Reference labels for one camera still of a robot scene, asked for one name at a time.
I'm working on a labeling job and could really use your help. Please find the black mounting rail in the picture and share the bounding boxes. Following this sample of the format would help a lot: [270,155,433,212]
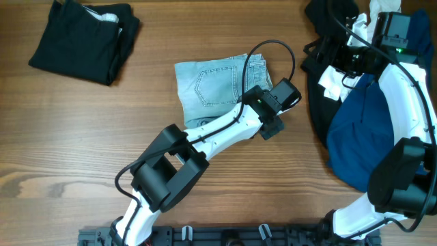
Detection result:
[77,223,382,246]

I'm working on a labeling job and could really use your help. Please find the left black cable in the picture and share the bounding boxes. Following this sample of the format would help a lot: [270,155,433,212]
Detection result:
[114,39,296,246]

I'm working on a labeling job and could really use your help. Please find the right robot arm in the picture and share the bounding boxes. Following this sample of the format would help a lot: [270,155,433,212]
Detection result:
[301,9,436,245]

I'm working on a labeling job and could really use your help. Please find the light blue denim shorts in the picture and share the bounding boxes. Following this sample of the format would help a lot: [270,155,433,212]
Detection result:
[175,54,272,128]

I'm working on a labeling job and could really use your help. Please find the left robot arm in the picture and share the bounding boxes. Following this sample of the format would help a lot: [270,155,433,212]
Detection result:
[110,78,302,245]

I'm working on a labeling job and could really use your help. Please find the folded black garment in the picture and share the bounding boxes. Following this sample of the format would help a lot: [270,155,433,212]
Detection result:
[29,1,140,85]

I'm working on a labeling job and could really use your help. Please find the dark blue shirt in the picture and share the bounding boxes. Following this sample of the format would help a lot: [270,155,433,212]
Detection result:
[326,9,436,194]

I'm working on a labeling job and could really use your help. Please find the black crumpled garment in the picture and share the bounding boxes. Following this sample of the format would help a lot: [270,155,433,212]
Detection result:
[305,0,359,146]

